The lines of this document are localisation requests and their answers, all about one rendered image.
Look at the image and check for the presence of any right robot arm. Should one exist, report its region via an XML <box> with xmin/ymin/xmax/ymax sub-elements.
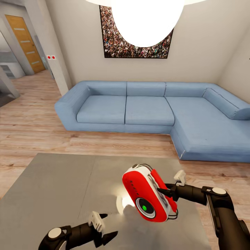
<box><xmin>157</xmin><ymin>170</ymin><xmax>250</xmax><ymax>250</ymax></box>

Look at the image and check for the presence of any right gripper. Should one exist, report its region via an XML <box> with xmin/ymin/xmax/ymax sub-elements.
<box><xmin>157</xmin><ymin>181</ymin><xmax>194</xmax><ymax>202</ymax></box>

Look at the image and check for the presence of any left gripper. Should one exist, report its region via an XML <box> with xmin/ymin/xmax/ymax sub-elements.
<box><xmin>78</xmin><ymin>214</ymin><xmax>118</xmax><ymax>248</ymax></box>

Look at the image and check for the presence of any radio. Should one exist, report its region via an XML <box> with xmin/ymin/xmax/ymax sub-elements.
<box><xmin>122</xmin><ymin>164</ymin><xmax>178</xmax><ymax>222</ymax></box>

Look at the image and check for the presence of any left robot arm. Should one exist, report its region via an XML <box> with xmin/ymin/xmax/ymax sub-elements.
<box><xmin>38</xmin><ymin>211</ymin><xmax>118</xmax><ymax>250</ymax></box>

